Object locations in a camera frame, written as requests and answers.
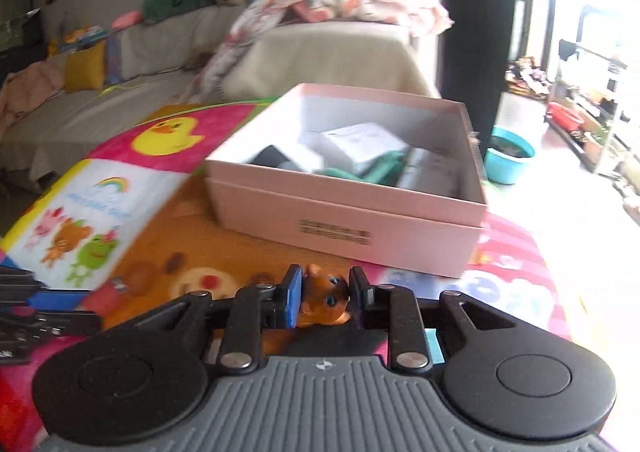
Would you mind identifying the pink cardboard box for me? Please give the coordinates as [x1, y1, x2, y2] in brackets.
[204, 83, 490, 279]

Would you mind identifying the white printed box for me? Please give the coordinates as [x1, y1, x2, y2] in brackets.
[320, 122, 408, 173]

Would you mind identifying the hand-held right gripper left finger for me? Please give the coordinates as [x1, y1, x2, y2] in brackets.
[112, 266, 304, 377]

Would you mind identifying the red plastic basket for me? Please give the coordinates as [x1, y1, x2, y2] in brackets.
[547, 102, 585, 130]

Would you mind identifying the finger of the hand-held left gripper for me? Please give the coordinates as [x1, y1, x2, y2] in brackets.
[0, 310, 102, 339]
[0, 268, 90, 311]

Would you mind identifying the pale pink cloth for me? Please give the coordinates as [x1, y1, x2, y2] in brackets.
[0, 63, 66, 133]

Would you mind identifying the green plastic toy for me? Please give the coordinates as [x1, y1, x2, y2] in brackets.
[315, 151, 411, 188]

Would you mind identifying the long white carton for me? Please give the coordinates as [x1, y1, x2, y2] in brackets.
[402, 148, 463, 198]

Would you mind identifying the pink plush toy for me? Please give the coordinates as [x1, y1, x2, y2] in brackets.
[111, 10, 142, 31]

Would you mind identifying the colourful cartoon play mat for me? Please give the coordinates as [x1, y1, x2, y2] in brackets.
[0, 99, 566, 452]

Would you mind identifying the black rectangular object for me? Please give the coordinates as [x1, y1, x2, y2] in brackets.
[250, 144, 291, 168]

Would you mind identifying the white usb charger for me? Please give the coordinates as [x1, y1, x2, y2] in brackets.
[277, 134, 326, 174]

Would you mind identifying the dark shelf unit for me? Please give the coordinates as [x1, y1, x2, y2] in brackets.
[0, 0, 46, 63]

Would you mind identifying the brown bear figurine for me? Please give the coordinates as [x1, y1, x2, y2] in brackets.
[262, 263, 352, 357]

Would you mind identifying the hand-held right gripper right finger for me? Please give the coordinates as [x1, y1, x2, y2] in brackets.
[348, 266, 523, 374]

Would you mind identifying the metal shelf rack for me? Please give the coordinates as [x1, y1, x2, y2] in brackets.
[547, 39, 640, 178]

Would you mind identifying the yellow cushion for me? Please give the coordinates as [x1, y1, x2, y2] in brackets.
[64, 39, 108, 94]

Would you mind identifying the beige covered sofa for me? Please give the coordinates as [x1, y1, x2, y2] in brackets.
[0, 0, 443, 193]

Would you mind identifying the blue plastic basin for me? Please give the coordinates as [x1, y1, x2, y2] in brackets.
[484, 126, 536, 185]

